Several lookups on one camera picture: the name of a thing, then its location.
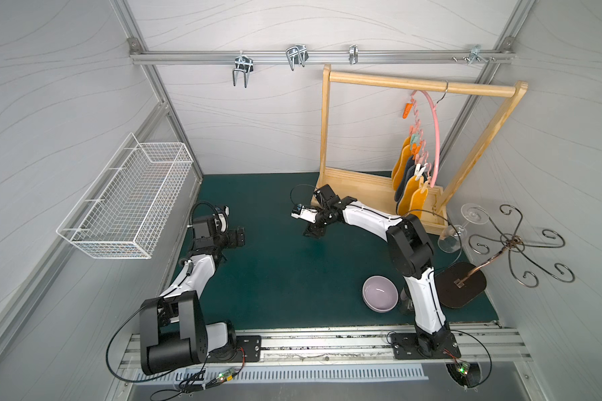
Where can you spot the metal glass holder stand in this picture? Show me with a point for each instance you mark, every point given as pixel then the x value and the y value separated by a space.
pixel 461 283

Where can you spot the white vented strip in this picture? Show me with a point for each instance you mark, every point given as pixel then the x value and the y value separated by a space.
pixel 330 373

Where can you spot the metal double hook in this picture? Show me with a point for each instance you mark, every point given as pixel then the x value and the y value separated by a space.
pixel 243 67

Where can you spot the yellow insole front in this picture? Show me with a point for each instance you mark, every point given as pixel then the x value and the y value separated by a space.
pixel 418 200

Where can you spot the hanging wine glass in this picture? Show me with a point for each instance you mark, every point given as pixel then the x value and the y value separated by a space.
pixel 475 214

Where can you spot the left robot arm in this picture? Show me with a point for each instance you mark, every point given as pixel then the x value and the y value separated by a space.
pixel 173 332

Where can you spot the purple bowl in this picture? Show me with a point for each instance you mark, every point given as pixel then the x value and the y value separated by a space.
pixel 380 294

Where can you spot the dark navy insole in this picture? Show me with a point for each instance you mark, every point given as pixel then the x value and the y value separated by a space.
pixel 407 174

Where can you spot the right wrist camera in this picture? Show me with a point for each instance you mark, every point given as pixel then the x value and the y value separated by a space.
pixel 307 214

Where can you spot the pink clip hanger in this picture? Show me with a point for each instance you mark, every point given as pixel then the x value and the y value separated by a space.
pixel 425 131

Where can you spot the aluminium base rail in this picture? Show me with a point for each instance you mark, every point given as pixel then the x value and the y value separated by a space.
pixel 476 342

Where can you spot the small metal hook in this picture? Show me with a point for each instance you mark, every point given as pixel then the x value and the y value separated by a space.
pixel 353 54

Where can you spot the metal corner hook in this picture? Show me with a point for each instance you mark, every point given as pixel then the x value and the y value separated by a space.
pixel 474 55

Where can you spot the yellow insole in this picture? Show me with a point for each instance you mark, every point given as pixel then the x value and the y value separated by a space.
pixel 398 170
pixel 418 200
pixel 413 184

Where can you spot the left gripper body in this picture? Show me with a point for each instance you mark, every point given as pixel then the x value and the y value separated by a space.
pixel 233 237

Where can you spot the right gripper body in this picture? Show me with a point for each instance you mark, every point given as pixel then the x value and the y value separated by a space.
pixel 323 215

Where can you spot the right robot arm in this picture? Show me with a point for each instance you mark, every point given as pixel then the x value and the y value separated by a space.
pixel 411 253

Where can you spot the aluminium top rail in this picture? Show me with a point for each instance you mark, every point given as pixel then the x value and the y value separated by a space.
pixel 340 56

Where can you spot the wooden clothes rack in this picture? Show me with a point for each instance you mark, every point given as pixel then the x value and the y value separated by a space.
pixel 376 191

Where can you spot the white wire basket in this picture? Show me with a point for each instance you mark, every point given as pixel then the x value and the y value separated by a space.
pixel 124 210

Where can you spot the metal loop hook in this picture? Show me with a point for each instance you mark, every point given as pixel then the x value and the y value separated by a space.
pixel 297 55

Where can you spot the yellow insole back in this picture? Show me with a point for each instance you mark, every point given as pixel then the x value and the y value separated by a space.
pixel 398 170

